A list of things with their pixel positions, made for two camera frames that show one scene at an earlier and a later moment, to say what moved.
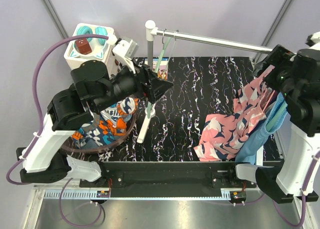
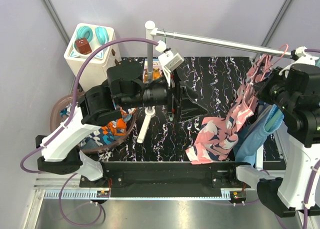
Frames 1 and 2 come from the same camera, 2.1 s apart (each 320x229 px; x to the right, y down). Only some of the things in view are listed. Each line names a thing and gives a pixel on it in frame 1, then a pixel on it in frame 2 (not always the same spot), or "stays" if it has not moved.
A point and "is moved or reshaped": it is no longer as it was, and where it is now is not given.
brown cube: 84,46 stays
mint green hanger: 165,45 is moved or reshaped
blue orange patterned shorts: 108,125 stays
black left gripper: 148,87 -> 181,106
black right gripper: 280,57 -> 262,93
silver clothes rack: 151,30 stays
